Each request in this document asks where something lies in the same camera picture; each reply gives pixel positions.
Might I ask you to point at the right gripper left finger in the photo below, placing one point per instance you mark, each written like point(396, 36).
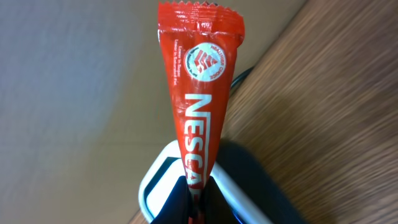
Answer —
point(176, 209)

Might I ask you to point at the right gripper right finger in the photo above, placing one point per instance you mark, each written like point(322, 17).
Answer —
point(214, 207)

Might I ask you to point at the red coffee stick sachet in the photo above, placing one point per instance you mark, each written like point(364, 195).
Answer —
point(199, 43)

